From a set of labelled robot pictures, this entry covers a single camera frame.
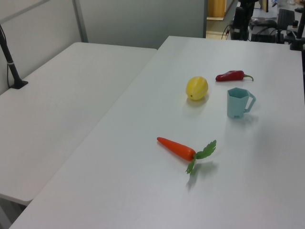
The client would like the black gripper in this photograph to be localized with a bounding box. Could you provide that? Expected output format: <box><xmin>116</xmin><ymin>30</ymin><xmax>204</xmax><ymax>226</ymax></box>
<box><xmin>230</xmin><ymin>6</ymin><xmax>245</xmax><ymax>40</ymax></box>

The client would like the teal hexagonal plastic mug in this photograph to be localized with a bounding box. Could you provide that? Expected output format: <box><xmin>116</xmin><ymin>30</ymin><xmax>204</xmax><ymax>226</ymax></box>
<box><xmin>226</xmin><ymin>87</ymin><xmax>257</xmax><ymax>119</ymax></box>

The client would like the wooden panel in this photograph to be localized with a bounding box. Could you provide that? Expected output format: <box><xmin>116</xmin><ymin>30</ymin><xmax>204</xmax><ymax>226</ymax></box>
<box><xmin>206</xmin><ymin>0</ymin><xmax>227</xmax><ymax>21</ymax></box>

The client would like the red toy chili pepper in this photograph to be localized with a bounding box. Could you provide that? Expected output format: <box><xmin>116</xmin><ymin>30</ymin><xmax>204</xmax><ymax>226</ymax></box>
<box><xmin>215</xmin><ymin>70</ymin><xmax>254</xmax><ymax>83</ymax></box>

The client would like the black office chair back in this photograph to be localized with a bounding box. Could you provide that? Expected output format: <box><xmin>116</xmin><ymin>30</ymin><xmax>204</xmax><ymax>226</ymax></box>
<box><xmin>277</xmin><ymin>8</ymin><xmax>296</xmax><ymax>31</ymax></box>

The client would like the yellow striped toy melon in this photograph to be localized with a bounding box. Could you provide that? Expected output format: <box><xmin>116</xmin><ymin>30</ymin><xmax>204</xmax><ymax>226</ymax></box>
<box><xmin>185</xmin><ymin>75</ymin><xmax>209</xmax><ymax>101</ymax></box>

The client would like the orange toy carrot with leaves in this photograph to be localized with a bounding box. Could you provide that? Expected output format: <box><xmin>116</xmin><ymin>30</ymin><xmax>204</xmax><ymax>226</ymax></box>
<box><xmin>156</xmin><ymin>136</ymin><xmax>217</xmax><ymax>176</ymax></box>

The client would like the black pole with base clamp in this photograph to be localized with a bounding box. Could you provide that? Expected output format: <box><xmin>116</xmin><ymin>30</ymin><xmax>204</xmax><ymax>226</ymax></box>
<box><xmin>0</xmin><ymin>23</ymin><xmax>29</xmax><ymax>90</ymax></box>

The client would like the black camera stand clamp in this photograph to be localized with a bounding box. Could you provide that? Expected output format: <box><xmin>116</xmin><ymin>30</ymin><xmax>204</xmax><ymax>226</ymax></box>
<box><xmin>289</xmin><ymin>7</ymin><xmax>305</xmax><ymax>51</ymax></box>

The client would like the grey metal partition post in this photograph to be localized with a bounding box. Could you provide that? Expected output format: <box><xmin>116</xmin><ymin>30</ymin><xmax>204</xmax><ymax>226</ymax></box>
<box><xmin>72</xmin><ymin>0</ymin><xmax>89</xmax><ymax>44</ymax></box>

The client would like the thin black cable along pole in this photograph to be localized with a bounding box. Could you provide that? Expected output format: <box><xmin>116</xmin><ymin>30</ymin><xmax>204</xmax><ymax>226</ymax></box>
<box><xmin>6</xmin><ymin>63</ymin><xmax>12</xmax><ymax>88</ymax></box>

